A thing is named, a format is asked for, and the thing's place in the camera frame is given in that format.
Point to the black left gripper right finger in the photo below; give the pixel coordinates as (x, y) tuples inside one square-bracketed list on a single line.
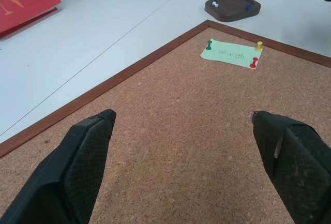
[(294, 162)]

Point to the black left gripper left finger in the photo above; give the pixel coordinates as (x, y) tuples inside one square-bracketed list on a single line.
[(77, 167)]

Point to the blue pushpin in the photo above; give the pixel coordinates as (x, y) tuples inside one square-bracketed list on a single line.
[(247, 7)]

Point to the yellow pushpin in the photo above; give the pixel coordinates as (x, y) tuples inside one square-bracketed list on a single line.
[(259, 45)]

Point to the red pushpin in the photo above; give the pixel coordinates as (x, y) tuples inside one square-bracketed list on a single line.
[(254, 62)]

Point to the white pushpin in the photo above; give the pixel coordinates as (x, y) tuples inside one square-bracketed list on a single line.
[(215, 4)]

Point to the light green paper note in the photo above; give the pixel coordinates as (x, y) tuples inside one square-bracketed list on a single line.
[(230, 55)]

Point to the green pushpin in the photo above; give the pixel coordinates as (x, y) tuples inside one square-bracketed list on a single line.
[(209, 45)]

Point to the dark brown wooden tray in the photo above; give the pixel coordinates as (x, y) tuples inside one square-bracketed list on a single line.
[(232, 7)]

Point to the red book with gold letters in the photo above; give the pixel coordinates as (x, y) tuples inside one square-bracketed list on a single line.
[(20, 1)]

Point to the cork board with wooden frame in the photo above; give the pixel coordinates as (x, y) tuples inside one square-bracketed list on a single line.
[(181, 136)]

